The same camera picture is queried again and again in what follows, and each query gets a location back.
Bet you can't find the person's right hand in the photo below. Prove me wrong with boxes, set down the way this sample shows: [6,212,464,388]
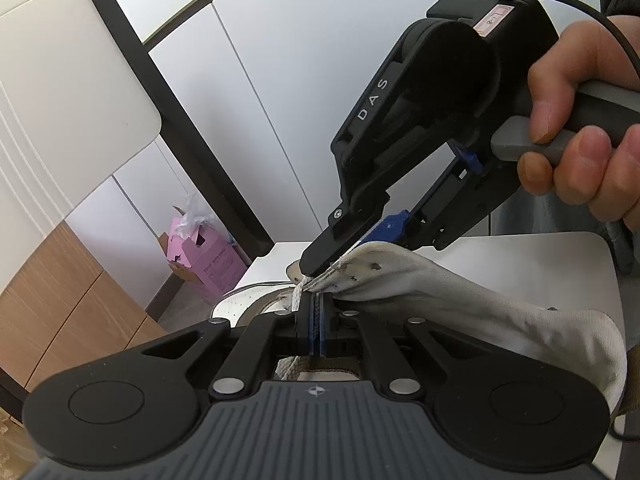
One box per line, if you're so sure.
[516,14,640,224]

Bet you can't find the white and brown sneaker shoe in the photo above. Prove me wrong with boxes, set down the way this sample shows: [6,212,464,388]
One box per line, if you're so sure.
[209,239,629,417]

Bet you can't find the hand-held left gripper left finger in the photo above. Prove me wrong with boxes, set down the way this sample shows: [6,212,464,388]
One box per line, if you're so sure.
[142,292,317,401]

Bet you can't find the clear plastic bag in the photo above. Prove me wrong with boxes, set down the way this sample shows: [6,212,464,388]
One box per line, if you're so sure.
[171,191,219,247]

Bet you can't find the wooden drawer cabinet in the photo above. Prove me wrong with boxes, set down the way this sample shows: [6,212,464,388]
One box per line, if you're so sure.
[0,219,169,392]

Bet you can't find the white shoelace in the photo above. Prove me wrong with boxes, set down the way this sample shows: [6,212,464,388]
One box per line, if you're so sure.
[271,254,347,382]

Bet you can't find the pink cardboard box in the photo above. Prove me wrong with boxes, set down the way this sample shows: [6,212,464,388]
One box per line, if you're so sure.
[156,204,252,307]

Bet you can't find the white chair with black frame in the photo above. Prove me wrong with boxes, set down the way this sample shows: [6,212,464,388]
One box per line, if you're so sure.
[0,0,627,413]

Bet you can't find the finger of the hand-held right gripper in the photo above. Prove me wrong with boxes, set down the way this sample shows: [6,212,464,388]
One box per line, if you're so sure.
[359,208,417,249]
[301,194,392,279]

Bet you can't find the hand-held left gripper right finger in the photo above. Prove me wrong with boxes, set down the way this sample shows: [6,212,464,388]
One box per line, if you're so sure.
[320,294,494,401]

